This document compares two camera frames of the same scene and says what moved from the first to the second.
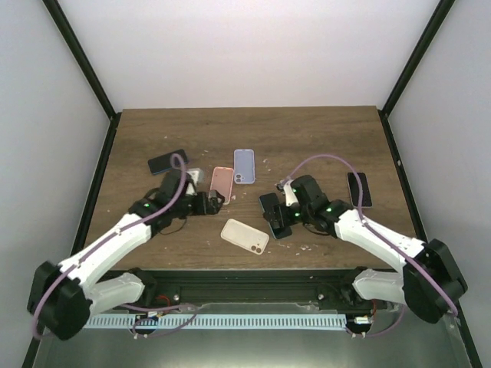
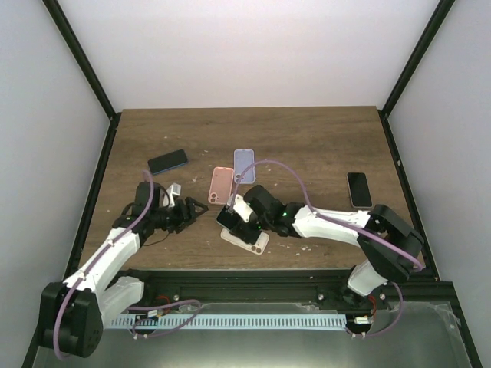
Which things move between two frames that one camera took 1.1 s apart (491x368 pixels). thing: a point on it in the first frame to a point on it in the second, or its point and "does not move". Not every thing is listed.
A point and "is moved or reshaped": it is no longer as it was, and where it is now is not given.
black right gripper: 287,221 to 243,231
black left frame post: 89,71 does not move
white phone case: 245,236 does not move
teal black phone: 273,213 is moved or reshaped
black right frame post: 431,32 does not move
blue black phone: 159,164 does not move
